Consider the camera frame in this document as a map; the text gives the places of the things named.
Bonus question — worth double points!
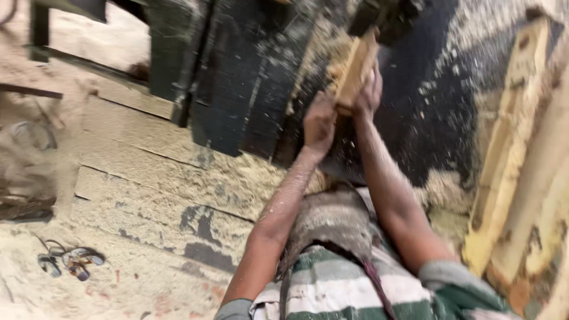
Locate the person's left hand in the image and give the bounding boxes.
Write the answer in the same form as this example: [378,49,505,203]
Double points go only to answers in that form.
[303,92,338,154]

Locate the light wooden block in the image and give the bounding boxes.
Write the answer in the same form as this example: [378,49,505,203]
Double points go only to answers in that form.
[333,28,381,117]

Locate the black woodworking machine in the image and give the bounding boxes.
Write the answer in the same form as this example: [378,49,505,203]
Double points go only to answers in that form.
[29,0,472,187]

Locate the dusty grey apron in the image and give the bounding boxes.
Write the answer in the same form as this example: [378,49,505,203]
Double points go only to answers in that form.
[276,184,378,281]

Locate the person's right hand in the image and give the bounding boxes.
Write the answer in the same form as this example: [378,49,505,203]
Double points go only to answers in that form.
[353,66,384,121]

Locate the green white striped shirt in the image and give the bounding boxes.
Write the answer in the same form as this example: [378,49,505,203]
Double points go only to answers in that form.
[214,187,521,320]

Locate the stack of pale wooden planks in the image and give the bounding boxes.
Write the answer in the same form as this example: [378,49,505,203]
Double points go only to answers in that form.
[461,13,569,320]

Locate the dusty wooden floor boards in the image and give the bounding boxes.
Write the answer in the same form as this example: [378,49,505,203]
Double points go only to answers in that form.
[67,76,321,276]

